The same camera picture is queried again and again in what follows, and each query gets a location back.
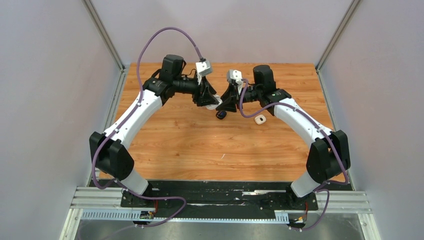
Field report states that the white oval charging case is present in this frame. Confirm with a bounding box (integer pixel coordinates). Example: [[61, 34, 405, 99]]
[[205, 94, 223, 110]]

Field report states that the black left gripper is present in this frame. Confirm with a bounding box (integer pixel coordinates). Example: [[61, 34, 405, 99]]
[[172, 72, 218, 107]]

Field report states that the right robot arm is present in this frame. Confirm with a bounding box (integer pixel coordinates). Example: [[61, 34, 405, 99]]
[[217, 64, 351, 209]]

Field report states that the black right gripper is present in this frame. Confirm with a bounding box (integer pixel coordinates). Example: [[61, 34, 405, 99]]
[[215, 83, 262, 112]]

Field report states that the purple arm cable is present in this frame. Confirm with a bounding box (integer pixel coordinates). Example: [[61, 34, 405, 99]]
[[91, 27, 205, 229], [238, 78, 350, 232]]

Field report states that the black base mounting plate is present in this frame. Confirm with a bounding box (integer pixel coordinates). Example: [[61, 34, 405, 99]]
[[119, 180, 335, 220]]

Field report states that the black glossy charging case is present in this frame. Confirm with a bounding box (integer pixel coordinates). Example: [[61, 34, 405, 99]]
[[215, 110, 227, 120]]

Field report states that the aluminium frame rail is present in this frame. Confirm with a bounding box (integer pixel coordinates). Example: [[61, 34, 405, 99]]
[[60, 187, 380, 240]]

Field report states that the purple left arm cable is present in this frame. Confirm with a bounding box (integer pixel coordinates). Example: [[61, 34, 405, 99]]
[[91, 27, 205, 229]]

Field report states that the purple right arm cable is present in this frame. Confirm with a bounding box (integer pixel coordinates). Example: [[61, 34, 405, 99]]
[[238, 78, 350, 232]]

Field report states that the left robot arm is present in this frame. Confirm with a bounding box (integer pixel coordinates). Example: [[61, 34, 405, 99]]
[[89, 54, 220, 207]]

